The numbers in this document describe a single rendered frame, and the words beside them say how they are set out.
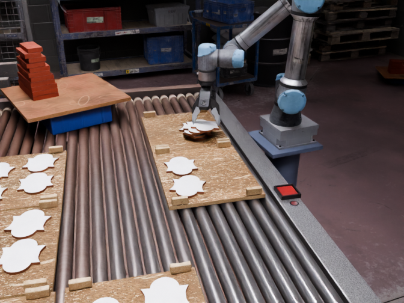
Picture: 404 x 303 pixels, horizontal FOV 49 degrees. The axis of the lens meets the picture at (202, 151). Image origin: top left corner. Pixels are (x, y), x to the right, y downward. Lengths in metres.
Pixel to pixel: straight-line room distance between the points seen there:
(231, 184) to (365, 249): 1.51
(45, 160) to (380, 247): 2.08
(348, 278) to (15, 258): 0.94
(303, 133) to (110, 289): 1.22
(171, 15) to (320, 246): 4.87
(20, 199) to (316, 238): 1.01
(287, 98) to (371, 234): 1.49
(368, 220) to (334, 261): 1.88
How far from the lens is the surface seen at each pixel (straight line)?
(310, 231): 1.47
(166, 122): 2.15
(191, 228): 1.44
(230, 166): 1.75
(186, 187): 1.59
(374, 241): 3.06
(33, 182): 1.74
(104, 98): 2.21
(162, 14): 5.92
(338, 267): 1.36
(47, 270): 1.33
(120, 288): 1.23
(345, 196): 3.46
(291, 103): 1.89
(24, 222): 1.52
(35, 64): 2.24
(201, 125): 1.96
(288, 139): 2.06
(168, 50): 6.06
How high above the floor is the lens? 1.78
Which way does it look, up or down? 27 degrees down
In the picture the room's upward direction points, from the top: straight up
